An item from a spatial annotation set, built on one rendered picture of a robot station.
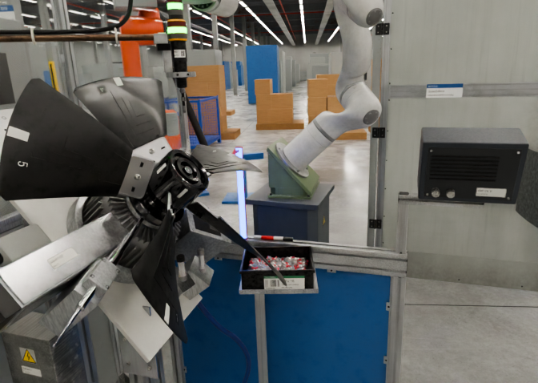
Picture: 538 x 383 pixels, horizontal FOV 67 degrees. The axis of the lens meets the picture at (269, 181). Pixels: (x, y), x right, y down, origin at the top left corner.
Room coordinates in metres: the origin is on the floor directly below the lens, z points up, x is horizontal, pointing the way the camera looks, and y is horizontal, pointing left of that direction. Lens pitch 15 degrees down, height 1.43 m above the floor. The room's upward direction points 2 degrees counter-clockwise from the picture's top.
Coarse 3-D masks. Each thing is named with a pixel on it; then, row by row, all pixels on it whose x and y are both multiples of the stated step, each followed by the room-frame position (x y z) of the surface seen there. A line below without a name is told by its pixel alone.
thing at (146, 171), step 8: (136, 160) 0.85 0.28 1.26; (144, 160) 0.86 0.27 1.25; (152, 160) 0.87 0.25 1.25; (128, 168) 0.83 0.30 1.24; (136, 168) 0.85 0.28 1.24; (144, 168) 0.86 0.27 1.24; (152, 168) 0.87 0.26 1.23; (128, 176) 0.83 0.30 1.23; (144, 176) 0.86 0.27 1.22; (128, 184) 0.83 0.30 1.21; (136, 184) 0.85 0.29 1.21; (144, 184) 0.86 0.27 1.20; (120, 192) 0.82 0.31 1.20; (128, 192) 0.83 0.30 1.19; (136, 192) 0.84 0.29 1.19; (144, 192) 0.86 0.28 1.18
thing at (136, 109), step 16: (112, 80) 1.09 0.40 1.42; (128, 80) 1.10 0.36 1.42; (144, 80) 1.13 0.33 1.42; (80, 96) 1.02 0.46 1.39; (96, 96) 1.03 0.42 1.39; (112, 96) 1.05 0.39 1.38; (128, 96) 1.05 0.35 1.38; (144, 96) 1.07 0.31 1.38; (160, 96) 1.09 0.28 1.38; (96, 112) 1.00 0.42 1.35; (112, 112) 1.01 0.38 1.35; (128, 112) 1.02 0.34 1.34; (144, 112) 1.02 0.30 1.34; (160, 112) 1.04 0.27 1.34; (112, 128) 0.98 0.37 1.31; (128, 128) 0.99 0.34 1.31; (144, 128) 0.99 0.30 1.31; (160, 128) 1.00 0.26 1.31; (128, 144) 0.96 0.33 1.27; (144, 144) 0.96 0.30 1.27
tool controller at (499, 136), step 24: (432, 144) 1.10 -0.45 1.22; (456, 144) 1.08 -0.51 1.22; (480, 144) 1.06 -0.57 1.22; (504, 144) 1.04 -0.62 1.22; (528, 144) 1.03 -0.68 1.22; (432, 168) 1.11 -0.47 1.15; (456, 168) 1.09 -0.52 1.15; (480, 168) 1.07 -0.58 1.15; (504, 168) 1.06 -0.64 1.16; (432, 192) 1.11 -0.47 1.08; (456, 192) 1.11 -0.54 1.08; (480, 192) 1.09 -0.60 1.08; (504, 192) 1.07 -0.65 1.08
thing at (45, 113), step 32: (32, 96) 0.73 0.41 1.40; (64, 96) 0.78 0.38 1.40; (32, 128) 0.71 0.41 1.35; (64, 128) 0.75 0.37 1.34; (96, 128) 0.79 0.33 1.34; (0, 160) 0.65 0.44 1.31; (32, 160) 0.69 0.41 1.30; (64, 160) 0.73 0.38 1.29; (96, 160) 0.78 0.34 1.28; (128, 160) 0.82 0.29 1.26; (0, 192) 0.64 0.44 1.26; (32, 192) 0.68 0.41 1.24; (64, 192) 0.72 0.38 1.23; (96, 192) 0.77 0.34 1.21
